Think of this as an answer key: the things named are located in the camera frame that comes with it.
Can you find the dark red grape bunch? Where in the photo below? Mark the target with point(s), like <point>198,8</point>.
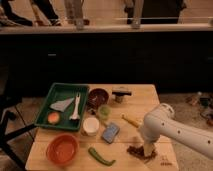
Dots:
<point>138,152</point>

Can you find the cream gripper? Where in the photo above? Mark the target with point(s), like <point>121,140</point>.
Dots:
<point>148,149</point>

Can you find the orange plastic bowl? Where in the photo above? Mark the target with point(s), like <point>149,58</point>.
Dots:
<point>62,150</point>

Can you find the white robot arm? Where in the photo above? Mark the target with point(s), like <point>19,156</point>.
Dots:
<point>160,121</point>

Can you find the white paper cup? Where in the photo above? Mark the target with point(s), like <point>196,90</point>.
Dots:
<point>91,126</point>

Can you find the dark red bowl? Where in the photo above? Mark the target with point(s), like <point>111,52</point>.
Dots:
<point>97,97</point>

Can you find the grey folded cloth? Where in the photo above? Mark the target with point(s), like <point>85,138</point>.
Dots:
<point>61,105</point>

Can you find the blue sponge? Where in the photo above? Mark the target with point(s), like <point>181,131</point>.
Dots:
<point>110,133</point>

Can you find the green plastic tray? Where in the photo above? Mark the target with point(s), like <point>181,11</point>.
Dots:
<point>62,91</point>

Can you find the white plastic fork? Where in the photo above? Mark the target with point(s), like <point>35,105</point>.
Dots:
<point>75,115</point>

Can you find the small green cup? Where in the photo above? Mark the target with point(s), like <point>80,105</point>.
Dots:
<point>103,112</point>

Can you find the orange peach fruit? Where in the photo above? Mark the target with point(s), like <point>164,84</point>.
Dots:
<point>53,118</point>

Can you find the green chili pepper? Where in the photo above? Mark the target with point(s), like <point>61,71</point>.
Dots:
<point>92,151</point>

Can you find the black wooden stamp block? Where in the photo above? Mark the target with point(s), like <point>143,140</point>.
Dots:
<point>120,93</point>

